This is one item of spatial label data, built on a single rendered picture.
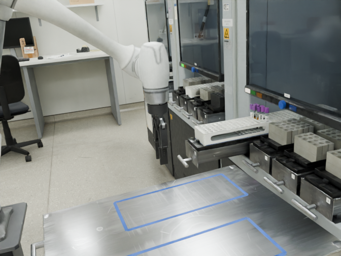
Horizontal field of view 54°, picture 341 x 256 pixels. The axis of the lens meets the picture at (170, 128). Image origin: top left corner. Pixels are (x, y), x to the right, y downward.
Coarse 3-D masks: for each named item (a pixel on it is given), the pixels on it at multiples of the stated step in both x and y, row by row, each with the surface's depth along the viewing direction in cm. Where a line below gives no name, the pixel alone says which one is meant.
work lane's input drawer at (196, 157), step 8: (256, 136) 132; (192, 144) 130; (200, 144) 128; (216, 144) 127; (224, 144) 128; (232, 144) 129; (240, 144) 129; (248, 144) 130; (192, 152) 130; (200, 152) 125; (208, 152) 126; (216, 152) 127; (224, 152) 128; (232, 152) 129; (240, 152) 130; (248, 152) 132; (184, 160) 131; (192, 160) 132; (200, 160) 126; (208, 160) 127
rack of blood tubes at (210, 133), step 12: (228, 120) 138; (240, 120) 137; (252, 120) 135; (264, 120) 134; (204, 132) 127; (216, 132) 127; (228, 132) 128; (240, 132) 135; (252, 132) 134; (264, 132) 133; (204, 144) 127
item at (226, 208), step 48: (144, 192) 97; (192, 192) 95; (240, 192) 93; (48, 240) 79; (96, 240) 78; (144, 240) 76; (192, 240) 75; (240, 240) 74; (288, 240) 73; (336, 240) 71
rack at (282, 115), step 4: (272, 112) 143; (276, 112) 143; (280, 112) 144; (284, 112) 142; (288, 112) 142; (292, 112) 141; (268, 116) 138; (272, 116) 139; (276, 116) 138; (280, 116) 138; (284, 116) 138; (288, 116) 136; (292, 116) 136; (296, 116) 136; (300, 116) 136; (272, 120) 136; (276, 120) 134; (280, 120) 134
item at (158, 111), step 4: (148, 104) 120; (164, 104) 119; (148, 108) 120; (152, 108) 119; (156, 108) 118; (160, 108) 118; (164, 108) 119; (148, 112) 121; (152, 112) 119; (156, 112) 119; (160, 112) 119; (164, 112) 120; (156, 116) 121; (160, 116) 119
